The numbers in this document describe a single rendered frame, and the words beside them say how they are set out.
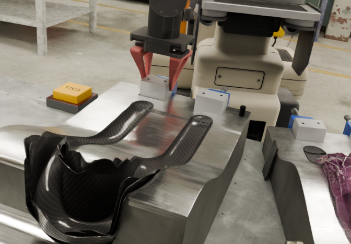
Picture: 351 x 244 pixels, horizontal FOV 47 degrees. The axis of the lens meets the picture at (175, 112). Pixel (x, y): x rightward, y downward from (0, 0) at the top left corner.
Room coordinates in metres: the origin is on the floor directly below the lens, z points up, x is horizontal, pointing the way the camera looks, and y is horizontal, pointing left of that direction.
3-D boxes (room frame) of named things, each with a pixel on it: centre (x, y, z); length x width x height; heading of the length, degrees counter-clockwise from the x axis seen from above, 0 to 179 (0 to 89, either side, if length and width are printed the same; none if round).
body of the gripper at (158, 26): (0.70, 0.04, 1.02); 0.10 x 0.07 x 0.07; 72
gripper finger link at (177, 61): (0.69, 0.02, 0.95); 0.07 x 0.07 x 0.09; 72
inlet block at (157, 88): (0.73, 0.03, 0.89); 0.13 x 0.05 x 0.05; 163
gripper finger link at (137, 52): (0.70, 0.05, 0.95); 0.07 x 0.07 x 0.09; 72
